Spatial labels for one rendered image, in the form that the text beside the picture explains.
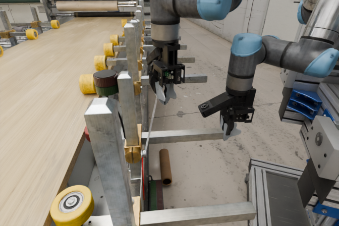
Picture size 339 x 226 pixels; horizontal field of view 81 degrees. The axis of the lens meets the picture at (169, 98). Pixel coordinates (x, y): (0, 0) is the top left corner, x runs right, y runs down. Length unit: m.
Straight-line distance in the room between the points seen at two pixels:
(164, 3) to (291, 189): 1.32
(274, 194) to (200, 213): 0.94
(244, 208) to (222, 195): 1.02
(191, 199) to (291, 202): 0.61
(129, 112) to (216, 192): 1.17
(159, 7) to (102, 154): 0.35
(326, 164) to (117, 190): 0.45
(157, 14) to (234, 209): 0.51
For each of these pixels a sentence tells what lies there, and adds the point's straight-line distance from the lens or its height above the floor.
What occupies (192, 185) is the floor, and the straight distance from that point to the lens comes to 1.62.
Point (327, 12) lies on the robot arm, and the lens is 0.63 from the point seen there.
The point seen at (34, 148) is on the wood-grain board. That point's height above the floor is 0.90.
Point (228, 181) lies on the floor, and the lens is 1.69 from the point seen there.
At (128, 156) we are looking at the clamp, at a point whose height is 0.85.
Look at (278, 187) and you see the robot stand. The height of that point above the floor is 0.21.
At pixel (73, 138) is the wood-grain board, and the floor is 0.90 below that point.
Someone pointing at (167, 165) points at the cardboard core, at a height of 0.08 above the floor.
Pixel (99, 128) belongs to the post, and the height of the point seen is 1.13.
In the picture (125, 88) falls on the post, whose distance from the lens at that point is 0.52.
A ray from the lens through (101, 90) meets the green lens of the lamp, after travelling 0.52.
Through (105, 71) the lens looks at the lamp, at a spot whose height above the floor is 1.10.
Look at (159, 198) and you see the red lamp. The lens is 0.71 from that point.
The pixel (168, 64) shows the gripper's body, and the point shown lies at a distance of 0.52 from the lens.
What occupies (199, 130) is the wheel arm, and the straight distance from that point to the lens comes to 0.69.
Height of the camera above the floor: 1.30
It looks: 30 degrees down
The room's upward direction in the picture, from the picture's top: straight up
